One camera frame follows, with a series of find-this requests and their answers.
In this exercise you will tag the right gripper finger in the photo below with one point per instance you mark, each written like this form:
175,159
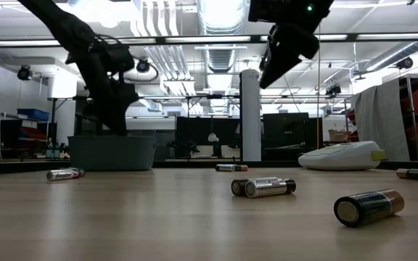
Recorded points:
270,69
287,65

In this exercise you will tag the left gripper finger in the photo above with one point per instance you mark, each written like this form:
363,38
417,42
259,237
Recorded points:
120,123
105,119

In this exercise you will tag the silver black battery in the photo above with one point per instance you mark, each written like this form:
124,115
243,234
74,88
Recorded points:
238,187
267,188
225,168
62,175
82,172

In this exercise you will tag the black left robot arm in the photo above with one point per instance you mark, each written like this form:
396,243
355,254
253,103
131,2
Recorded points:
60,21

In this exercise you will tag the teal deep plastic bin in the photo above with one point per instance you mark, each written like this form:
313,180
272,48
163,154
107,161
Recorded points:
111,154

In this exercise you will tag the black ceiling spotlight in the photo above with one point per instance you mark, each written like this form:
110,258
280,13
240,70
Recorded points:
24,72
334,90
143,65
405,63

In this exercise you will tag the green bottle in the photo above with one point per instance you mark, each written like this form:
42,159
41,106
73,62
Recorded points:
57,151
49,150

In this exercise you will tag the black monitor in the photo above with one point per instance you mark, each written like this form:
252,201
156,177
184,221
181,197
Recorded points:
285,127

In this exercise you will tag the black desk equipment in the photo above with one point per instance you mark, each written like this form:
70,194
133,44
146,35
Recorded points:
183,146

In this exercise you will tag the blue bin on shelf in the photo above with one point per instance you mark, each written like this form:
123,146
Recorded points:
33,114

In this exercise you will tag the long black linear ceiling light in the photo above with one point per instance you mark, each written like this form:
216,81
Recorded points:
160,39

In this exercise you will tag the cardboard box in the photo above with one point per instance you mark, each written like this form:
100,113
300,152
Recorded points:
337,136

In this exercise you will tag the small white desk lamp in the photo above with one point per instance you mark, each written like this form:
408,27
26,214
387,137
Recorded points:
213,137

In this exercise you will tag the white label maker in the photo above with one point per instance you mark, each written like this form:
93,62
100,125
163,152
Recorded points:
339,157

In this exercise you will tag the grey hanging cloth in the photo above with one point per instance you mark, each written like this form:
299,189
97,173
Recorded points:
379,119

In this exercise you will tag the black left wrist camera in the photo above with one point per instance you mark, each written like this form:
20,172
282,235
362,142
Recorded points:
120,59

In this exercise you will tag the round silver air duct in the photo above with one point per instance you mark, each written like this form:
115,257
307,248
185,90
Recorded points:
212,21

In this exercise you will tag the black aluminium table frame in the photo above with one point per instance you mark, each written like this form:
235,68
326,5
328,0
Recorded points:
13,167

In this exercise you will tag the slanted silver air duct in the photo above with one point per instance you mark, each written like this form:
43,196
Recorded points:
397,55

